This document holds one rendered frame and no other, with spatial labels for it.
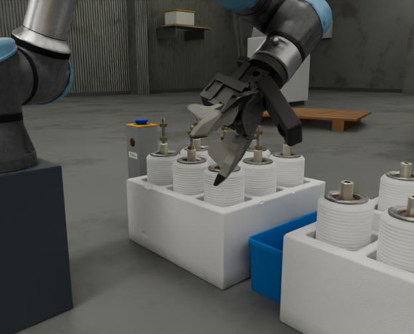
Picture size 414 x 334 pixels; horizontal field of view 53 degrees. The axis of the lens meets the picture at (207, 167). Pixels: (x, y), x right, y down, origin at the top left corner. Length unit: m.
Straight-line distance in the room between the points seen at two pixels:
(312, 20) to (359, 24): 10.47
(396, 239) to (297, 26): 0.37
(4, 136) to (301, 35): 0.53
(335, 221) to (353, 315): 0.15
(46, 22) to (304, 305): 0.72
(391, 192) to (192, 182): 0.44
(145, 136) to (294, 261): 0.66
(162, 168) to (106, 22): 7.86
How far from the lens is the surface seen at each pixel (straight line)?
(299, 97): 6.01
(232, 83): 0.66
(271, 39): 0.71
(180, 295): 0.93
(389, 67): 10.83
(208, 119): 0.57
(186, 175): 1.00
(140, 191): 1.12
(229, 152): 0.68
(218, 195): 0.93
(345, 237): 0.75
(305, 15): 0.74
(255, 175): 1.00
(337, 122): 3.53
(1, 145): 0.80
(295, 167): 1.10
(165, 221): 1.05
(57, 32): 0.90
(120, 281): 1.00
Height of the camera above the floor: 0.47
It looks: 13 degrees down
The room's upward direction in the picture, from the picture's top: straight up
